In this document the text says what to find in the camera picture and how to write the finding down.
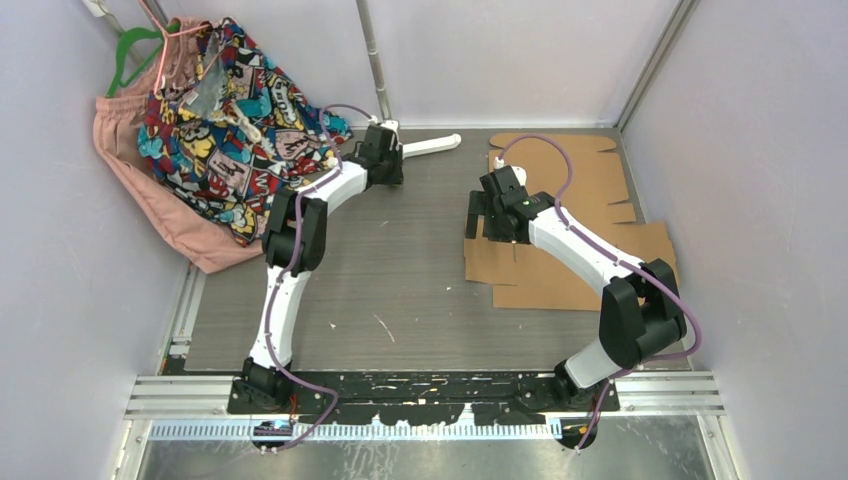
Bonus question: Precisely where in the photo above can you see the pink shorts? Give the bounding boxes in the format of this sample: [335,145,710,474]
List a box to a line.
[93,33,262,274]

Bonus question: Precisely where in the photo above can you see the aluminium frame rail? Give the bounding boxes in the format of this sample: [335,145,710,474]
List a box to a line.
[109,262,744,479]

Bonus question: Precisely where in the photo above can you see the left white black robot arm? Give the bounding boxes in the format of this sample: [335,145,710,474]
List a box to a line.
[227,121,404,414]

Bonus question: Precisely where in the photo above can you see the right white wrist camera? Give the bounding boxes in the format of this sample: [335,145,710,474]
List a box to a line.
[493,157,528,187]

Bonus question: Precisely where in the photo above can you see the green clothes hanger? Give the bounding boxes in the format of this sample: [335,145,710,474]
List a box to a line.
[105,27,165,98]

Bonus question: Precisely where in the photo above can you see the colourful comic print shorts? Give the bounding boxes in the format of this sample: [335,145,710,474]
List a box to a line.
[138,17,352,247]

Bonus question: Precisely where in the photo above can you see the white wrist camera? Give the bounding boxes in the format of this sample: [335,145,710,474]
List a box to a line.
[364,120,400,150]
[493,157,528,187]

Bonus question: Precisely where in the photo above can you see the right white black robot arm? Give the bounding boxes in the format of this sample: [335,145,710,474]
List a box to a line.
[465,166,688,411]

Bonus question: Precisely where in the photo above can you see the pink clothes hanger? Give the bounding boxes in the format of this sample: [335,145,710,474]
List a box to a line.
[138,0,211,93]

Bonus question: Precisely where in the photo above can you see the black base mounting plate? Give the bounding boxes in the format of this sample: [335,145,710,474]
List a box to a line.
[227,369,621,452]

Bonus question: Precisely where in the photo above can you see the white stand with pole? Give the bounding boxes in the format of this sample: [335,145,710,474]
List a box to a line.
[355,0,462,158]

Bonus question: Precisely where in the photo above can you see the brown cardboard box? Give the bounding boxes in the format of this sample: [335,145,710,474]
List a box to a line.
[464,133,677,311]

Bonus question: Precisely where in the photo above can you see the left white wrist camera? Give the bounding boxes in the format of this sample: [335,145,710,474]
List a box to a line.
[364,120,400,150]

